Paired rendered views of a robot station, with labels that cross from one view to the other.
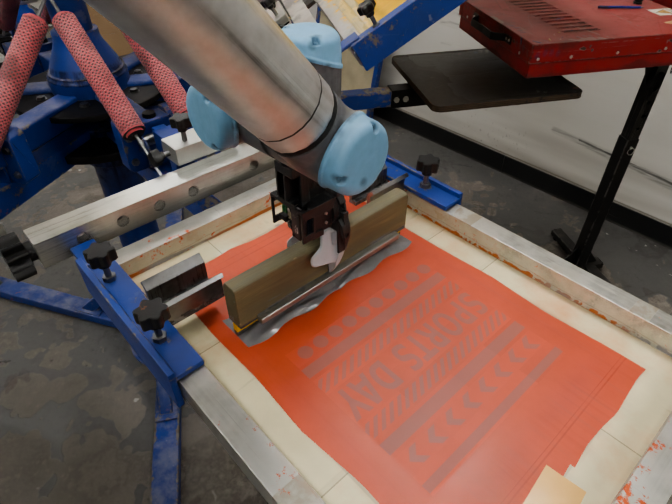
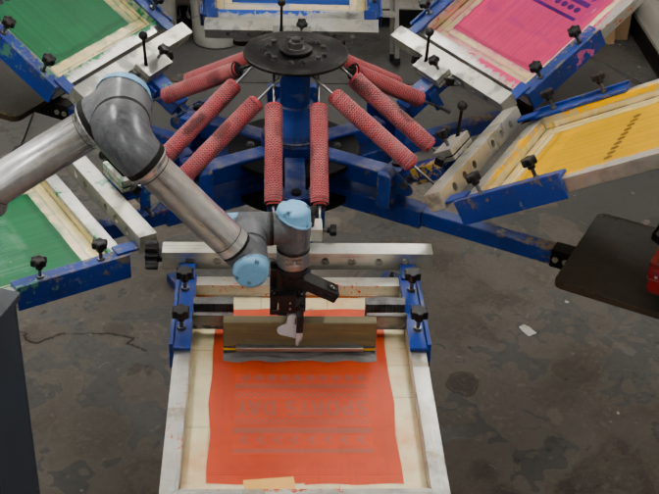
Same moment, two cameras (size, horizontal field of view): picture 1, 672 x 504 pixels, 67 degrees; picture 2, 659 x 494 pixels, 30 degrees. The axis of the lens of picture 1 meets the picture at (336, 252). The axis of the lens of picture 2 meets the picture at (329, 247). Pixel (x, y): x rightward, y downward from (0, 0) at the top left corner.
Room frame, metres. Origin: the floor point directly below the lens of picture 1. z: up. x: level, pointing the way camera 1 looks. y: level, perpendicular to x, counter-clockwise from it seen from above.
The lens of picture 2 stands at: (-1.13, -1.47, 2.75)
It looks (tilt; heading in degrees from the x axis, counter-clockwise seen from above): 33 degrees down; 39
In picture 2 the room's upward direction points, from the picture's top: 2 degrees clockwise
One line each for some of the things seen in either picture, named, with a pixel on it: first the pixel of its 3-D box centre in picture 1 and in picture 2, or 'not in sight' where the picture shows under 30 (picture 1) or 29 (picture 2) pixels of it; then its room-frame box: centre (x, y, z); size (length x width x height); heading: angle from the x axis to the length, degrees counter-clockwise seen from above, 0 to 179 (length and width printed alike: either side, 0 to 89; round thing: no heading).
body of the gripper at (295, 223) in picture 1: (309, 190); (288, 286); (0.59, 0.04, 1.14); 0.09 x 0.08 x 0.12; 133
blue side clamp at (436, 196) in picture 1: (393, 181); (413, 319); (0.88, -0.12, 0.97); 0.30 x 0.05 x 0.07; 43
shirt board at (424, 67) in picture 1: (341, 98); (502, 235); (1.44, -0.01, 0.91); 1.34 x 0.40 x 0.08; 103
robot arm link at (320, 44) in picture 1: (308, 77); (292, 227); (0.60, 0.03, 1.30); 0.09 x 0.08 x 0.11; 135
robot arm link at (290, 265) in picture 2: not in sight; (292, 258); (0.60, 0.03, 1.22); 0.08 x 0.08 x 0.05
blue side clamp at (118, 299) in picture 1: (138, 319); (183, 318); (0.51, 0.29, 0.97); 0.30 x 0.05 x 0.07; 43
